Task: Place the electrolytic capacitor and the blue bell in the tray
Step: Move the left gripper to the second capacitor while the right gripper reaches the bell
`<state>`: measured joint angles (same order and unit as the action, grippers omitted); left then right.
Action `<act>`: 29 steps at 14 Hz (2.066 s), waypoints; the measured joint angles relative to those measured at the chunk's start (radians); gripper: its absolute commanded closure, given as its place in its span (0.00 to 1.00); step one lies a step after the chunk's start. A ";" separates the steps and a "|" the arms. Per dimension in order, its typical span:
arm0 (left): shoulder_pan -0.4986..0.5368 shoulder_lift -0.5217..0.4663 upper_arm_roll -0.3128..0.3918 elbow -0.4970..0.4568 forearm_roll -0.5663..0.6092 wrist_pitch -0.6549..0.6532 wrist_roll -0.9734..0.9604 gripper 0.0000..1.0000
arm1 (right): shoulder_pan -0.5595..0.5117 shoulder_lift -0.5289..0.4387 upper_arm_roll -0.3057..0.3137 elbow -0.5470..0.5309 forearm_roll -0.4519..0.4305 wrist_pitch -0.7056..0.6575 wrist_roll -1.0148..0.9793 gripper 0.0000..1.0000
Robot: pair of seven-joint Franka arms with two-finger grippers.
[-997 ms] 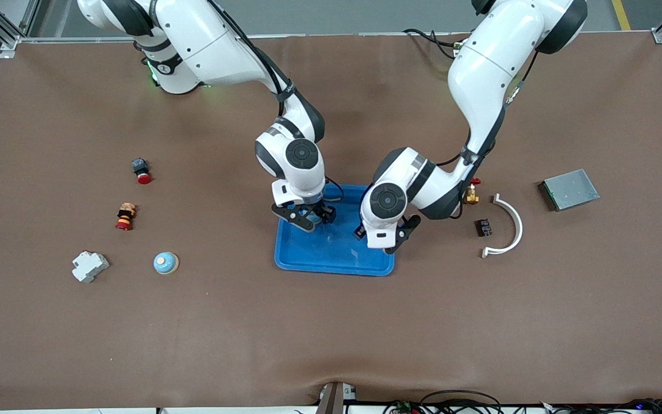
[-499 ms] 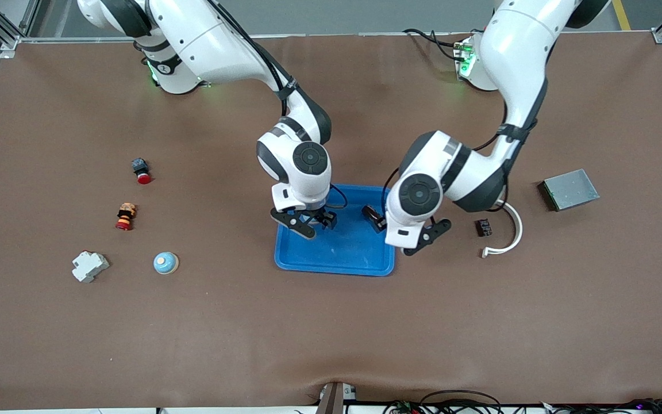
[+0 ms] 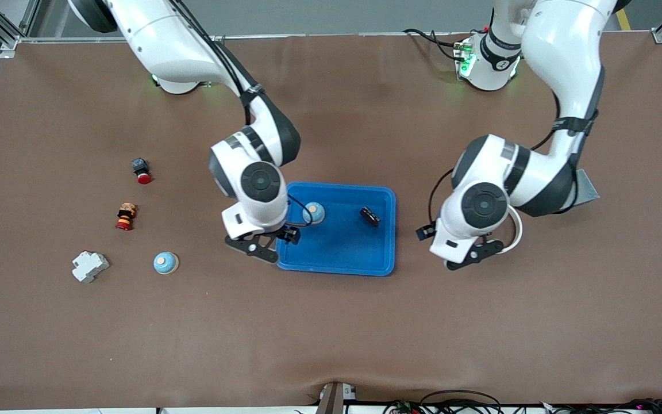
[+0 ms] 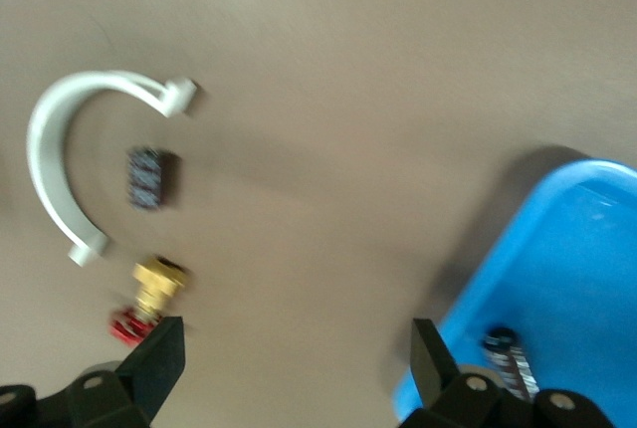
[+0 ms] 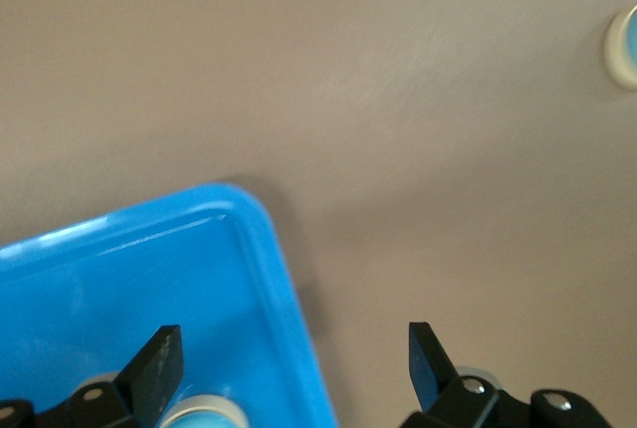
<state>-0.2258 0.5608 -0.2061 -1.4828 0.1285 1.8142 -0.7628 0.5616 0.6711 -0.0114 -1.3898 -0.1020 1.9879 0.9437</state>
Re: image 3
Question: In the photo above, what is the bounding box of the black floor cable bundle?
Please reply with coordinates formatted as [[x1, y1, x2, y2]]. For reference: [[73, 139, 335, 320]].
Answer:
[[538, 398, 662, 414]]

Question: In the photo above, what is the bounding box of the blue plastic tray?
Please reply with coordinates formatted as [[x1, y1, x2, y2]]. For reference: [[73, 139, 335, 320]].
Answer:
[[274, 182, 397, 277]]

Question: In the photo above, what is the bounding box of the silver metal power supply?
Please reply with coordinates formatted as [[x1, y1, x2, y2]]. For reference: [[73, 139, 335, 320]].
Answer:
[[572, 168, 601, 208]]

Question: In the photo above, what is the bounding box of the white curved plastic bracket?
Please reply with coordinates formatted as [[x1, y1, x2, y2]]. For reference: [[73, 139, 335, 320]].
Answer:
[[501, 206, 524, 255]]

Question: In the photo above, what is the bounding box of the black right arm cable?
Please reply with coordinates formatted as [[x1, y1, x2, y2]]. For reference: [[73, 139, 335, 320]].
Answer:
[[170, 0, 314, 228]]

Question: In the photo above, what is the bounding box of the black looped floor cable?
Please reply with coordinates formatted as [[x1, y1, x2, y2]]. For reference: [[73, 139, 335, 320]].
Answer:
[[420, 390, 504, 414]]

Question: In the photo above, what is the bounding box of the black arm base cable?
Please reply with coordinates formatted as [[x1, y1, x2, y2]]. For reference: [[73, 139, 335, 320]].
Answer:
[[403, 28, 461, 61]]

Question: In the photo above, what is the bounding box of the orange red push button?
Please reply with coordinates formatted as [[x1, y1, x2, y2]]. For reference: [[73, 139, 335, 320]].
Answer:
[[115, 202, 137, 231]]

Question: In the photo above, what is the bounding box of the red emergency stop button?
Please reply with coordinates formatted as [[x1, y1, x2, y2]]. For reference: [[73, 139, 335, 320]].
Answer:
[[131, 158, 153, 185]]

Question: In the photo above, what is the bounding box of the white circuit breaker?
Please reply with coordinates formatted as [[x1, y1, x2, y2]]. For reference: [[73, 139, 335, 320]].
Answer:
[[72, 251, 110, 283]]

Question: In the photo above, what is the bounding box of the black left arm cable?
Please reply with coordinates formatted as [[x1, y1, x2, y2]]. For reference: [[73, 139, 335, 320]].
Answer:
[[428, 86, 561, 231]]

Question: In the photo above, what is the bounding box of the light blue desk bell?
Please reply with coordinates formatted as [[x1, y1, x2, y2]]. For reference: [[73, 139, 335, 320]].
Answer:
[[302, 202, 326, 225], [153, 252, 179, 275]]

